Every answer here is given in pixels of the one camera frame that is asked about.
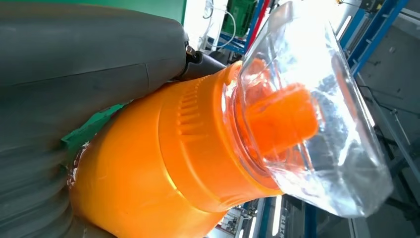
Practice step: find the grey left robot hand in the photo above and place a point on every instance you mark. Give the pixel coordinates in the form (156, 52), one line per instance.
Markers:
(82, 65)

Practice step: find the orange detergent bottle clear cap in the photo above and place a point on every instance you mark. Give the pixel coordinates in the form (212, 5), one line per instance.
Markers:
(147, 164)

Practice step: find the green plastic crate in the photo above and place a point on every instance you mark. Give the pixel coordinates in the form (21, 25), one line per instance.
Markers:
(239, 16)

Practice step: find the red rack beam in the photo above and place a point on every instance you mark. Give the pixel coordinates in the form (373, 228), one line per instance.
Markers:
(259, 23)

